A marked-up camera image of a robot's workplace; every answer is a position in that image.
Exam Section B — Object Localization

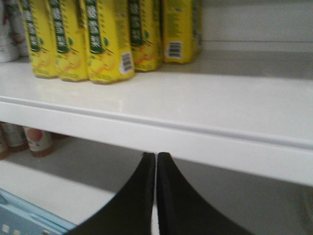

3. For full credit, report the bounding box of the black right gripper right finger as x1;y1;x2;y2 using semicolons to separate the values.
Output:
157;152;250;235

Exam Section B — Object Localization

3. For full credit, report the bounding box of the yellow pear drink carton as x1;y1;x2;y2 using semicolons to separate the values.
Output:
79;0;135;84
46;0;88;82
18;0;58;79

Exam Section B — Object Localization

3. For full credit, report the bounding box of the orange C100 juice bottle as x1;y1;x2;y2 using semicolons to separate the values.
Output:
23;127;54;158

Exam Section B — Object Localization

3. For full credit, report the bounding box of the white store shelf unit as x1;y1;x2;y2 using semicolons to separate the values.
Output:
0;0;313;235

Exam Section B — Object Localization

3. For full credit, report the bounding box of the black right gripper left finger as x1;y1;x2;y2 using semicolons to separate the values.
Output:
67;152;156;235

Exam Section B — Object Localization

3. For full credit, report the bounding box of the light blue plastic basket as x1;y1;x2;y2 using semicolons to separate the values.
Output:
0;189;76;235

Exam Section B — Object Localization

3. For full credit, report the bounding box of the white peach drink bottle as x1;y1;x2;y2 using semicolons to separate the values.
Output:
0;0;28;63

